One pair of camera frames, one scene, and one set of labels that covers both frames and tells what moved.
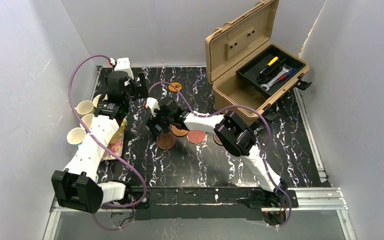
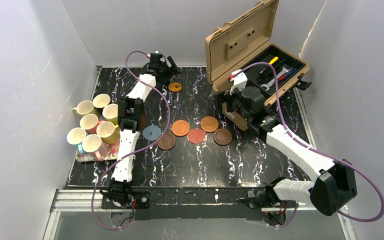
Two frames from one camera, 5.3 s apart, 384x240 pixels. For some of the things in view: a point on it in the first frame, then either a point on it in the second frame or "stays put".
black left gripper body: x=138 y=87 → x=167 y=66
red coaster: x=196 y=136 stays put
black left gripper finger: x=142 y=91 → x=174 y=67
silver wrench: x=267 y=85 stays put
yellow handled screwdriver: x=273 y=61 stays put
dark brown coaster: x=165 y=141 stays put
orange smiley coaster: x=177 y=85 stays put
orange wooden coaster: x=178 y=132 stays put
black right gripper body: x=157 y=122 → x=231 y=108
